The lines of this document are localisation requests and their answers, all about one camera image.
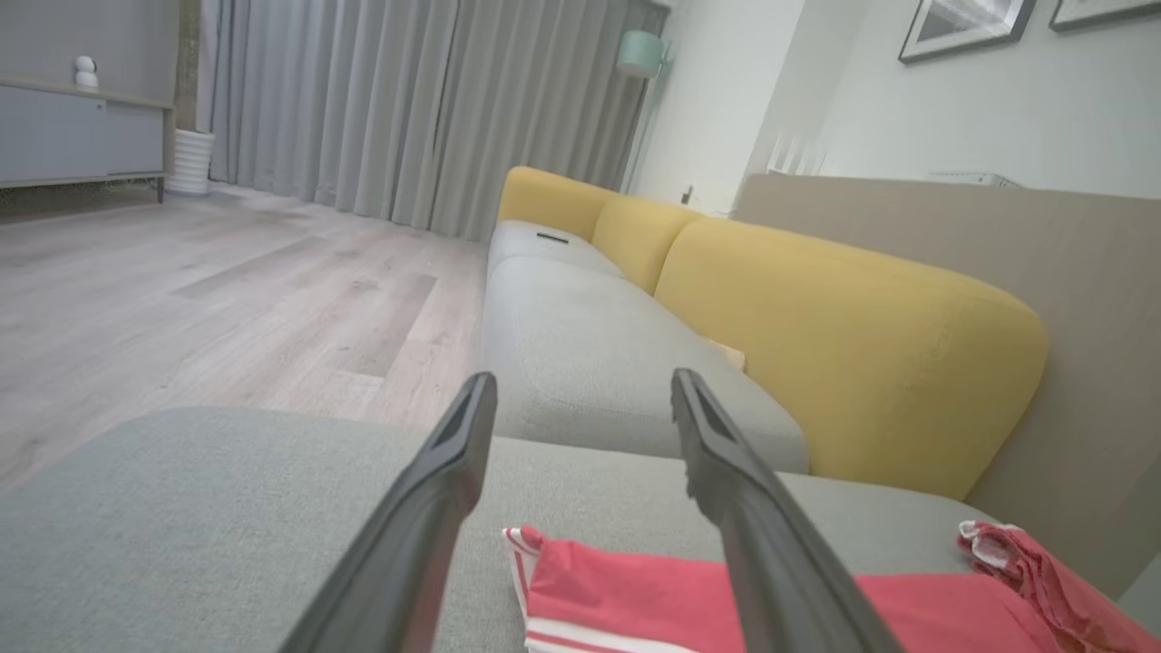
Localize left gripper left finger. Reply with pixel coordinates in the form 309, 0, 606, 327
277, 371, 499, 653

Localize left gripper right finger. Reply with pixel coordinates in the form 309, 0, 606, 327
670, 368, 904, 653

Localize red basketball jersey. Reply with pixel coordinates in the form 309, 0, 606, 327
503, 524, 1068, 653

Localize red shorts white waistband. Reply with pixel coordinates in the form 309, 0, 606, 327
957, 520, 1161, 653

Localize grey ottoman cushion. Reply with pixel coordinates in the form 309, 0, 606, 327
0, 405, 1161, 653

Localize large yellow sofa backrest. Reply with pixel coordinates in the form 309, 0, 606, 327
653, 218, 1049, 501

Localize long grey sofa seat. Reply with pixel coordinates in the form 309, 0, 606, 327
481, 257, 809, 475

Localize short grey sofa seat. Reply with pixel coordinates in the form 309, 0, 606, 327
488, 220, 627, 281

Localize small yellow sofa backrest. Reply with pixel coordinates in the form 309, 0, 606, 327
591, 195, 705, 297

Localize yellow sofa end backrest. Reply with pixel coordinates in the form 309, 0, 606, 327
497, 166, 623, 242

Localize white rack object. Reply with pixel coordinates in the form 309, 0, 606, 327
766, 134, 827, 177

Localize beige panel behind sofa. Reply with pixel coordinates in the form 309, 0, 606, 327
733, 174, 1161, 601

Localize white flat device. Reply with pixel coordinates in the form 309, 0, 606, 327
925, 171, 1022, 190

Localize white ribbed pot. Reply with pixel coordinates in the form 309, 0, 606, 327
168, 129, 218, 197

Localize grey curtain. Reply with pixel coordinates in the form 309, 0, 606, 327
200, 0, 673, 242

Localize grey sideboard cabinet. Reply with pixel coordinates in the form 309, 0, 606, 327
0, 75, 179, 204

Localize floor lamp teal shade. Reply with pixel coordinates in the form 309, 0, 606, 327
616, 30, 670, 193

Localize large black picture frame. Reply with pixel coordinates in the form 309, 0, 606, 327
898, 0, 1038, 64

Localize small black picture frame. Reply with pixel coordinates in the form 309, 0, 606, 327
1049, 0, 1161, 33

